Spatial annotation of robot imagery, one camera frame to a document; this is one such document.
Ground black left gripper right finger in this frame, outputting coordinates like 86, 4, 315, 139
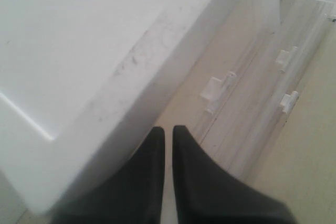
172, 125, 296, 223

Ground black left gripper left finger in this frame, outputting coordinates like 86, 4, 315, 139
52, 127, 165, 223

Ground middle wide drawer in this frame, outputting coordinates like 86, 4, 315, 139
202, 0, 333, 168

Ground wide drawer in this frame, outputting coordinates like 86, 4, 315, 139
227, 3, 333, 179
202, 0, 333, 168

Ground white translucent drawer cabinet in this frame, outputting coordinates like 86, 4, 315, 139
1, 0, 335, 214

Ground top left small drawer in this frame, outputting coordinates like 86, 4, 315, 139
156, 0, 280, 138

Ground bottom wide drawer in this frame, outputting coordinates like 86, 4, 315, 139
227, 3, 333, 179

